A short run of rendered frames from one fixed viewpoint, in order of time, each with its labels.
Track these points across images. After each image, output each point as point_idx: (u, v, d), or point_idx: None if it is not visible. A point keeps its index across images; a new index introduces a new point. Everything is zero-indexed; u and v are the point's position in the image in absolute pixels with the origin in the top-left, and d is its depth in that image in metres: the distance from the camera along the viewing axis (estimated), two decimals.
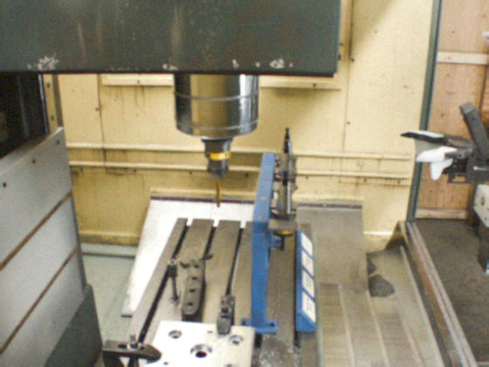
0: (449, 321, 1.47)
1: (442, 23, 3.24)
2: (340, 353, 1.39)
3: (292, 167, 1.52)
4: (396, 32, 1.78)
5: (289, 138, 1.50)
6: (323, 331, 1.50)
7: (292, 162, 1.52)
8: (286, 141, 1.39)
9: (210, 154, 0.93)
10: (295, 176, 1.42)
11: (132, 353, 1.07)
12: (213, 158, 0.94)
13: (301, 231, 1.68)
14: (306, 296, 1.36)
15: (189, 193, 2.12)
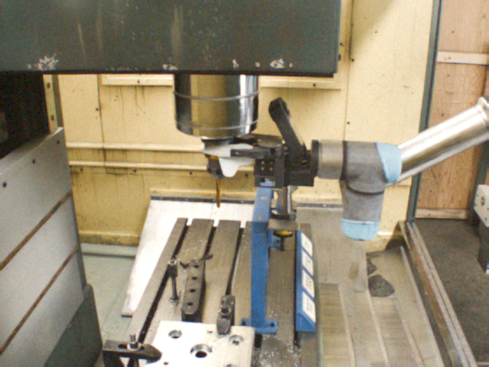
0: (449, 321, 1.47)
1: (442, 23, 3.24)
2: (340, 353, 1.39)
3: None
4: (396, 32, 1.78)
5: None
6: (323, 331, 1.50)
7: None
8: None
9: (210, 154, 0.93)
10: None
11: (132, 353, 1.07)
12: (213, 158, 0.94)
13: (301, 231, 1.68)
14: (306, 296, 1.36)
15: (189, 193, 2.12)
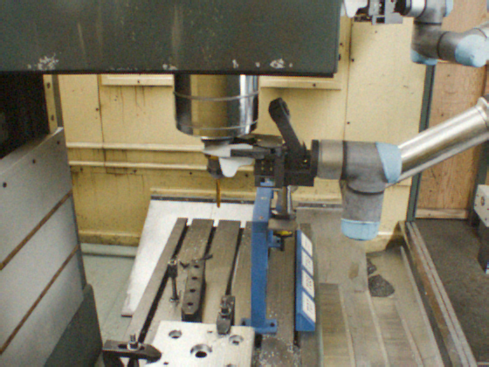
0: (449, 321, 1.47)
1: (442, 23, 3.24)
2: (340, 353, 1.39)
3: None
4: (396, 32, 1.78)
5: None
6: (323, 331, 1.50)
7: None
8: None
9: (210, 154, 0.93)
10: None
11: (132, 353, 1.07)
12: (213, 158, 0.94)
13: (301, 231, 1.68)
14: (306, 296, 1.36)
15: (189, 193, 2.12)
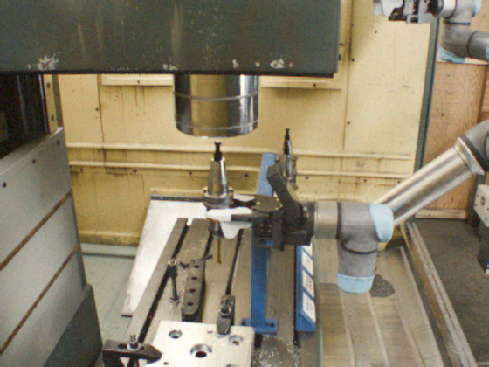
0: (449, 321, 1.47)
1: (442, 23, 3.24)
2: (340, 353, 1.39)
3: (292, 168, 1.52)
4: (396, 32, 1.78)
5: (289, 139, 1.50)
6: (323, 331, 1.50)
7: (292, 162, 1.52)
8: (286, 142, 1.39)
9: None
10: (295, 176, 1.43)
11: (132, 353, 1.07)
12: (215, 221, 0.99)
13: None
14: (306, 296, 1.36)
15: (189, 193, 2.12)
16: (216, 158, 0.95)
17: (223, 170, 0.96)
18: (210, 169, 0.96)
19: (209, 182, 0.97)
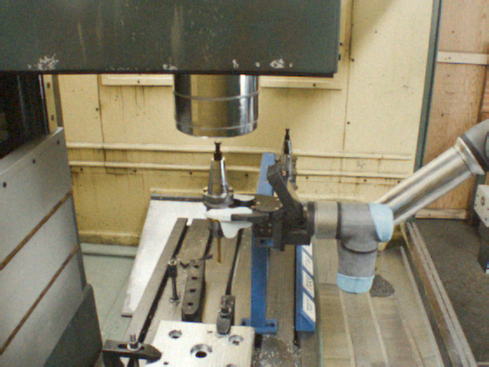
0: (449, 321, 1.47)
1: (442, 23, 3.24)
2: (340, 353, 1.39)
3: (292, 168, 1.52)
4: (396, 32, 1.78)
5: (289, 139, 1.50)
6: (323, 331, 1.50)
7: (292, 162, 1.52)
8: (286, 142, 1.39)
9: None
10: (295, 176, 1.43)
11: (132, 353, 1.07)
12: (215, 221, 0.99)
13: None
14: (306, 296, 1.36)
15: (189, 193, 2.12)
16: (216, 157, 0.95)
17: (223, 170, 0.96)
18: (210, 168, 0.96)
19: (209, 182, 0.97)
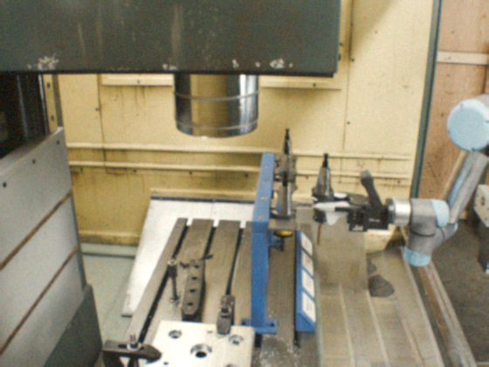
0: (449, 321, 1.47)
1: (442, 23, 3.24)
2: (340, 353, 1.39)
3: (292, 168, 1.52)
4: (396, 32, 1.78)
5: (289, 139, 1.50)
6: (323, 331, 1.50)
7: (292, 162, 1.52)
8: (286, 142, 1.39)
9: (319, 209, 1.33)
10: (295, 176, 1.43)
11: (132, 353, 1.07)
12: (320, 211, 1.33)
13: (301, 231, 1.68)
14: (306, 296, 1.36)
15: (189, 193, 2.12)
16: (325, 165, 1.30)
17: (329, 175, 1.31)
18: (320, 173, 1.31)
19: (317, 183, 1.32)
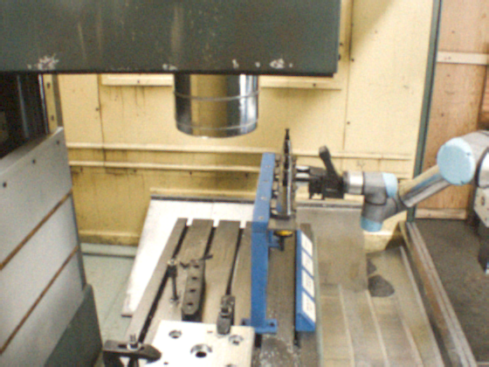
0: (449, 321, 1.47)
1: (442, 23, 3.24)
2: (340, 353, 1.39)
3: (292, 168, 1.52)
4: (396, 32, 1.78)
5: (289, 139, 1.50)
6: (323, 331, 1.50)
7: (292, 162, 1.52)
8: (286, 142, 1.39)
9: None
10: (295, 176, 1.43)
11: (132, 353, 1.07)
12: None
13: (301, 231, 1.68)
14: (306, 296, 1.36)
15: (189, 193, 2.12)
16: (285, 166, 1.30)
17: (290, 176, 1.30)
18: (280, 174, 1.31)
19: (278, 183, 1.31)
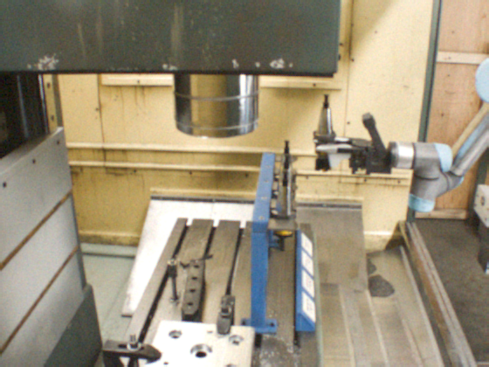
0: (449, 321, 1.47)
1: (442, 23, 3.24)
2: (340, 353, 1.39)
3: (332, 140, 1.32)
4: (396, 32, 1.78)
5: (328, 107, 1.29)
6: (323, 331, 1.50)
7: (331, 134, 1.31)
8: (286, 142, 1.39)
9: None
10: (295, 176, 1.43)
11: (132, 353, 1.07)
12: None
13: (301, 231, 1.68)
14: (306, 296, 1.36)
15: (189, 193, 2.12)
16: (285, 166, 1.30)
17: (290, 176, 1.30)
18: (280, 174, 1.31)
19: (278, 183, 1.31)
